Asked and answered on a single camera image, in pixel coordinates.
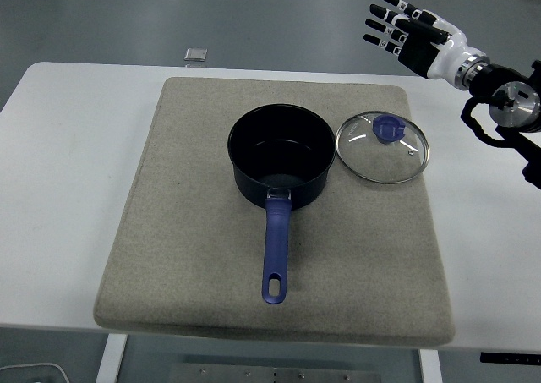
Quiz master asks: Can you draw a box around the white table leg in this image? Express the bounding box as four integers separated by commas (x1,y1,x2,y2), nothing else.
418,348,444,383
95,334,129,383

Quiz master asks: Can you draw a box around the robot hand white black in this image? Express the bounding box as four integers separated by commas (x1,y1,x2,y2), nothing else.
362,0,487,81

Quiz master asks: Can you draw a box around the grey metal plate with screws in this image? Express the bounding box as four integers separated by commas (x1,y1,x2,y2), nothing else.
169,362,381,383

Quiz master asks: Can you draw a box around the black table control panel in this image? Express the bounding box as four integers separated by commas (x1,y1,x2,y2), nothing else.
479,352,541,364

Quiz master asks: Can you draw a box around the beige fabric mat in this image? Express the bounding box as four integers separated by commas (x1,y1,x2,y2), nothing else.
92,76,457,350

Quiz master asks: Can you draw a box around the dark pot with blue handle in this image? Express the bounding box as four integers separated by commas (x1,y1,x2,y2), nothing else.
227,103,337,306

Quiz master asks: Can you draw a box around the small silver floor plate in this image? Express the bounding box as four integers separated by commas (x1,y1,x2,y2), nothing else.
184,47,209,64

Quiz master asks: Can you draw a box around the glass pot lid blue knob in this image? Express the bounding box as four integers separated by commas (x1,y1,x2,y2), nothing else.
335,111,430,185

